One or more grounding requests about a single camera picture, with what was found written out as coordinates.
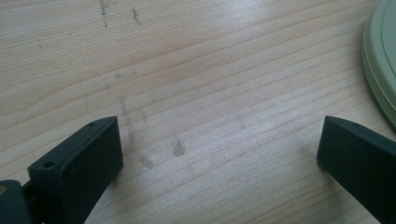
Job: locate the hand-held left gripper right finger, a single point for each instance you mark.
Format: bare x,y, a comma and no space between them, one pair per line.
361,161

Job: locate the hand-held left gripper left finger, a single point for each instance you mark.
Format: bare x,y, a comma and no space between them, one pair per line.
77,168

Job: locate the pale green round plate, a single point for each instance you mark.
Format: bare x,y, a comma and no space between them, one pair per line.
381,59

